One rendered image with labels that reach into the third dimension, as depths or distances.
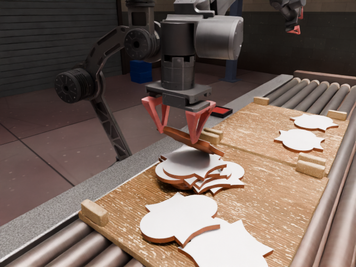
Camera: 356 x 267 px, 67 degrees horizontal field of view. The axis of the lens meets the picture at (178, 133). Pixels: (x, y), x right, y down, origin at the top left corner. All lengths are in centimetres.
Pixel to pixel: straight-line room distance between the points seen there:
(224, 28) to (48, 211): 47
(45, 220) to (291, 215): 46
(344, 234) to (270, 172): 19
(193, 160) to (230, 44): 27
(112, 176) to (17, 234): 22
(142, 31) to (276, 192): 95
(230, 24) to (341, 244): 40
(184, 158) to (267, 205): 19
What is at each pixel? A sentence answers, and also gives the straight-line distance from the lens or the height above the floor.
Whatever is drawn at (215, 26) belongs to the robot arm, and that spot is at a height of 126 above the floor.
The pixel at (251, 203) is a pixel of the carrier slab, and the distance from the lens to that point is 56.
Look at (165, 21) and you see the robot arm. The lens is 45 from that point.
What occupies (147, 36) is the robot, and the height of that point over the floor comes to 117.
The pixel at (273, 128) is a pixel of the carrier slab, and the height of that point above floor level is 94.
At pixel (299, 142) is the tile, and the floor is 95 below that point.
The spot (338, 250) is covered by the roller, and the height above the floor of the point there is 92.
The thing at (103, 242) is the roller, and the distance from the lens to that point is 53.
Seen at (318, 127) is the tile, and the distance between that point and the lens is 95.
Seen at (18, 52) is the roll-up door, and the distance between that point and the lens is 520.
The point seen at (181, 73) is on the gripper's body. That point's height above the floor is 119.
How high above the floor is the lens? 128
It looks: 24 degrees down
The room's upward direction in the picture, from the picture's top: straight up
